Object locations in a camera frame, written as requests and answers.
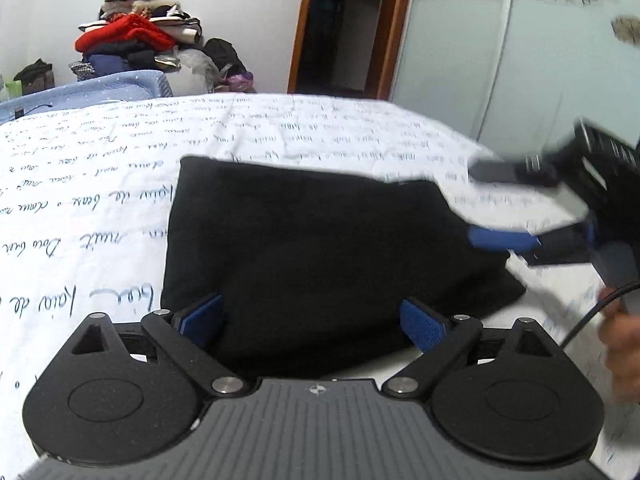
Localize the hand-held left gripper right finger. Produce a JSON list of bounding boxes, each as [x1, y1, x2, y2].
[[382, 297, 567, 402]]

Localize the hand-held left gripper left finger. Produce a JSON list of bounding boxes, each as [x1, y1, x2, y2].
[[71, 294, 248, 402]]

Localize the pile of clothes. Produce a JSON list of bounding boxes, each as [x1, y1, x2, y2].
[[69, 0, 204, 79]]

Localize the person's right hand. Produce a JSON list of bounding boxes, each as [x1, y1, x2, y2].
[[597, 286, 640, 402]]

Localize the bed with script-printed sheet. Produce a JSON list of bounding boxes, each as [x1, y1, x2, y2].
[[0, 92, 640, 480]]

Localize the dark small bag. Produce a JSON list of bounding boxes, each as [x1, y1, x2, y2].
[[12, 58, 55, 96]]

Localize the purple cloth item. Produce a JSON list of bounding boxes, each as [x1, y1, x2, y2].
[[222, 71, 257, 94]]

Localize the white plastic bag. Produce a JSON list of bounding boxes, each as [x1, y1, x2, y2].
[[171, 47, 222, 97]]

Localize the black backpack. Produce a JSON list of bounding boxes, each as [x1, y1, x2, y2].
[[202, 37, 249, 79]]

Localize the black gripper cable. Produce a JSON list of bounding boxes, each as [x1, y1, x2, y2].
[[559, 281, 640, 349]]

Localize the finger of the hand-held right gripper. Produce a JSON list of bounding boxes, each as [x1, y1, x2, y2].
[[466, 221, 597, 267], [466, 156, 557, 187]]

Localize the black pants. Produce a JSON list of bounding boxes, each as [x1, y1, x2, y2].
[[160, 155, 529, 380]]

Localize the frosted glass wardrobe door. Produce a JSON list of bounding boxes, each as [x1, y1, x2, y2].
[[475, 0, 640, 162], [390, 0, 517, 147]]

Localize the wooden door frame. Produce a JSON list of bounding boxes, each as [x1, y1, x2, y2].
[[287, 0, 419, 102]]

